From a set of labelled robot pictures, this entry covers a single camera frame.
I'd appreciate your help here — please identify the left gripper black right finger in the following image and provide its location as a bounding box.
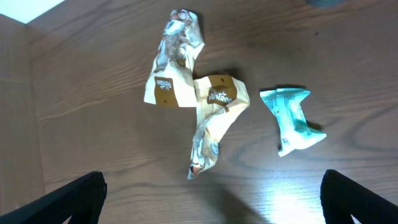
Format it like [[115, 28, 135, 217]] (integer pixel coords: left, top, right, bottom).
[[320, 169, 397, 224]]

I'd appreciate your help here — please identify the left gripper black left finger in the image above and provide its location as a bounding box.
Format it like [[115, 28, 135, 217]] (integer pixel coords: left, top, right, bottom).
[[1, 171, 107, 224]]

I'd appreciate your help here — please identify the beige Paritree snack bag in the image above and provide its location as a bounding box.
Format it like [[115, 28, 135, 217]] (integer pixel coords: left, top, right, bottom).
[[144, 9, 205, 108]]

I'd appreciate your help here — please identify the beige Paritree dried food bag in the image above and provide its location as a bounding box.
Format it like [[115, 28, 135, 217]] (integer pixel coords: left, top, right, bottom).
[[187, 75, 250, 179]]

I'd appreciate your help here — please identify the teal white snack packet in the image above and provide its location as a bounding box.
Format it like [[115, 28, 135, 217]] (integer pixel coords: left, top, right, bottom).
[[259, 88, 326, 157]]

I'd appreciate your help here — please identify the cardboard box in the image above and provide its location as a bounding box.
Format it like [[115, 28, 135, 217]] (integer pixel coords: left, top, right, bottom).
[[1, 16, 45, 214]]

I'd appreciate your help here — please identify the grey plastic basket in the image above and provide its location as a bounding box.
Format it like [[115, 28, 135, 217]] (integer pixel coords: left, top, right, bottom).
[[305, 0, 347, 8]]

